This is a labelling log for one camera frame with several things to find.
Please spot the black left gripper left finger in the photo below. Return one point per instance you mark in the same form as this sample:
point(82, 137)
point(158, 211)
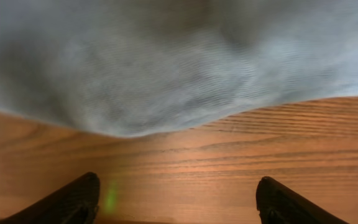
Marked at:
point(75, 203)

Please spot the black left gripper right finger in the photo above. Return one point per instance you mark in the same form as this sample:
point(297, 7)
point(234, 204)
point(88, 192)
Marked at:
point(277, 204)

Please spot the light blue printed t-shirt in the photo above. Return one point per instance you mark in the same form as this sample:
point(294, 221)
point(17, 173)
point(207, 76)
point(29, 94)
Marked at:
point(134, 68)

